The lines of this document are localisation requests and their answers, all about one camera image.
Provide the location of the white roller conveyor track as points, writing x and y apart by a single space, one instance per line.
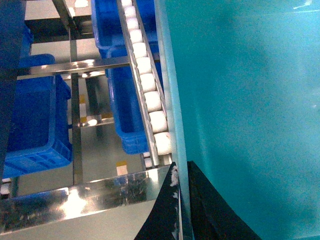
149 91

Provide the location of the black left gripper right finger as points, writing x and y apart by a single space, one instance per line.
211 216

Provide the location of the steel flow rack frame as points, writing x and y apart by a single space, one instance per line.
85 198

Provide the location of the blue bin lower left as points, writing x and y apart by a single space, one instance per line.
39 137

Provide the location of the light teal plastic bin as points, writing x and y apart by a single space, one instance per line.
243 95

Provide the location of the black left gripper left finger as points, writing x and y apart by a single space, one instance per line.
163 220

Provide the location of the blue bin lower shelf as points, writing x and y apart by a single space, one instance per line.
110 42

